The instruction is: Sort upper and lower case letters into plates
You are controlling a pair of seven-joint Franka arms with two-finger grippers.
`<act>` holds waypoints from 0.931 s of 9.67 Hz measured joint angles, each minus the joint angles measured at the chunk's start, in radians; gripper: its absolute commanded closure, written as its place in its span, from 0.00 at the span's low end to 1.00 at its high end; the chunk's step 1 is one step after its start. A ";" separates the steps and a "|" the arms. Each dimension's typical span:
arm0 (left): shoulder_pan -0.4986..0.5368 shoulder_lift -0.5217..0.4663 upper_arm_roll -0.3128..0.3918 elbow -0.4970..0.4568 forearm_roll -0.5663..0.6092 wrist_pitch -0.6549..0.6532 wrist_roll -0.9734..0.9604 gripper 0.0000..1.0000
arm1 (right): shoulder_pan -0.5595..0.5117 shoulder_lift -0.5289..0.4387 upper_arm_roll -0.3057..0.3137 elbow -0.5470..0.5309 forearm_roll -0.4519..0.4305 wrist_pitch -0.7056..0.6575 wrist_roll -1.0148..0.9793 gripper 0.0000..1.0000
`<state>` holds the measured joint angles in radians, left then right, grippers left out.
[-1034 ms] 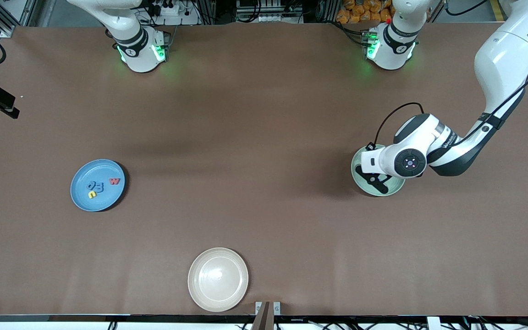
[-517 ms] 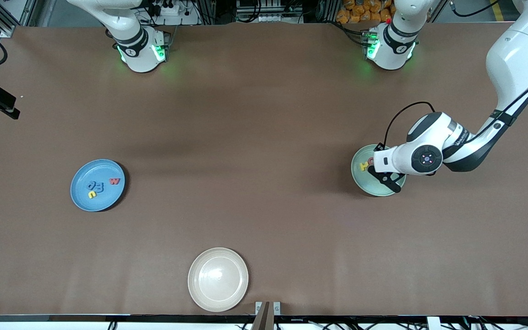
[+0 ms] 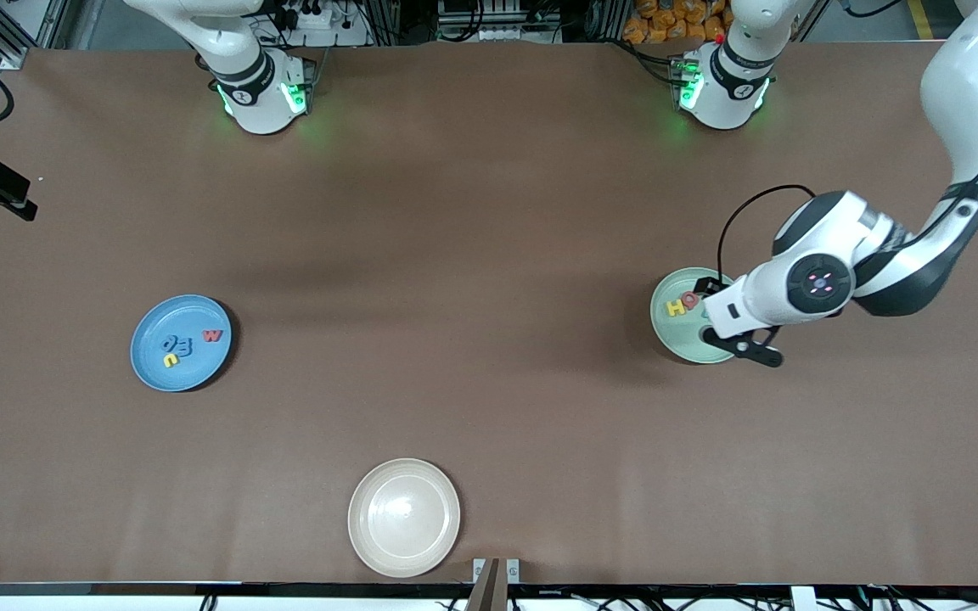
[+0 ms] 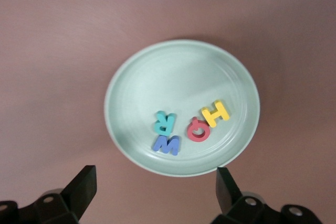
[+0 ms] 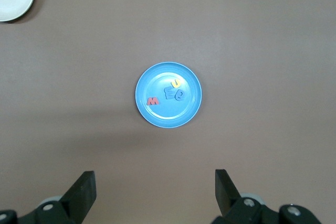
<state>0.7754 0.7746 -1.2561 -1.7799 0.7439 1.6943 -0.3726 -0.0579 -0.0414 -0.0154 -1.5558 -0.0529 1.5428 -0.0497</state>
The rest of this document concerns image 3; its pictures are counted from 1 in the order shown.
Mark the white power strip with plugs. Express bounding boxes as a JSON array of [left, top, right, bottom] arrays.
[[281, 0, 371, 48]]

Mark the orange bag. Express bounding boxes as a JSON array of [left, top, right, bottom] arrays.
[[622, 0, 732, 43]]

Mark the long white power strip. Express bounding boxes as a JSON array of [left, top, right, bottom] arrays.
[[436, 0, 565, 43]]

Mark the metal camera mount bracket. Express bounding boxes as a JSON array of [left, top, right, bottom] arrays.
[[465, 558, 520, 611]]

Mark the brown table cover mat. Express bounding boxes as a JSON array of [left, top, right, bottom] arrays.
[[0, 41, 978, 586]]

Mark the green plate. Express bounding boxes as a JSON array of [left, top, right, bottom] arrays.
[[650, 267, 753, 366]]

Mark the blue plate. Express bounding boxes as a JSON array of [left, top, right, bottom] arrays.
[[130, 294, 233, 393]]

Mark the beige plate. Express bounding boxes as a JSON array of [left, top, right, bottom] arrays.
[[347, 458, 462, 579]]

